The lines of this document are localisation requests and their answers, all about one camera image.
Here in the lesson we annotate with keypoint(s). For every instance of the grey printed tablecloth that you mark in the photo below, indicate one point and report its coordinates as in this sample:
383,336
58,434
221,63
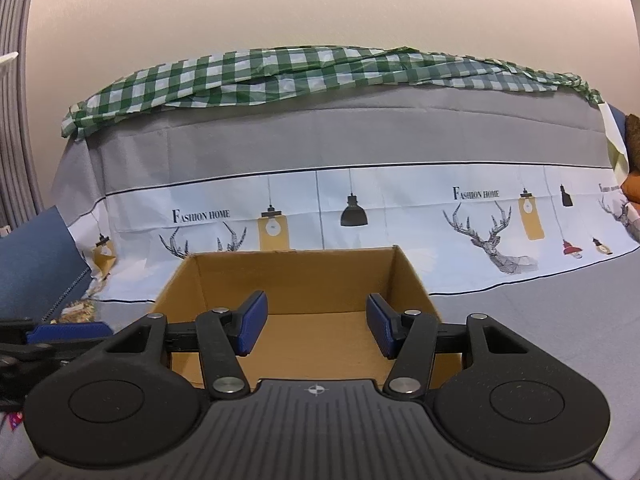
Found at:
350,135

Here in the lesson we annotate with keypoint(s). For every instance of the green checkered cloth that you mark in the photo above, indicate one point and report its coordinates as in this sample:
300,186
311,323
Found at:
280,72

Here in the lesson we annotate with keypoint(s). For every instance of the white flat object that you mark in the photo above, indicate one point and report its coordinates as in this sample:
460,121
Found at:
7,60

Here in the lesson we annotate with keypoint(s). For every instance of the pink snack packet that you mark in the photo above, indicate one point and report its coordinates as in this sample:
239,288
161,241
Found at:
12,419

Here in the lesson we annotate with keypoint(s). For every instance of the blue fabric bag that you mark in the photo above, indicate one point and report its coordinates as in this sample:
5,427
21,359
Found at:
35,265

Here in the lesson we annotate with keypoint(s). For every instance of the brown cushion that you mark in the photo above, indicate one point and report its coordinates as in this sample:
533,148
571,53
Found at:
634,140

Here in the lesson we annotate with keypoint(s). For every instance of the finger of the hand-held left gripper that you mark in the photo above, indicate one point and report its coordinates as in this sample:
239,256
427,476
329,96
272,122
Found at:
70,331

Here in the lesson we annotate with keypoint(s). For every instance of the grey curtain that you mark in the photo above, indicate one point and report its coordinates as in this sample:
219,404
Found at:
15,110

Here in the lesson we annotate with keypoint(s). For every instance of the orange cushion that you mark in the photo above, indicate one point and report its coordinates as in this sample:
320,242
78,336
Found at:
632,186

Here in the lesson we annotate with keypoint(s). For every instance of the pile of snack packets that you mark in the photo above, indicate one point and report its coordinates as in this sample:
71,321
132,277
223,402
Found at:
80,311

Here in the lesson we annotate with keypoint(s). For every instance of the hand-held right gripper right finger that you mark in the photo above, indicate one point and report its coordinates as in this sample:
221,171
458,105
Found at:
380,325

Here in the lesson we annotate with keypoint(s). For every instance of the brown cardboard box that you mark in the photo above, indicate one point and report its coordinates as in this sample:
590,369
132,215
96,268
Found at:
310,285

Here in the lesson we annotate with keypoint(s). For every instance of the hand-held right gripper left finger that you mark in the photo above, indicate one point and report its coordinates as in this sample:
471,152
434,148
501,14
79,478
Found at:
252,322

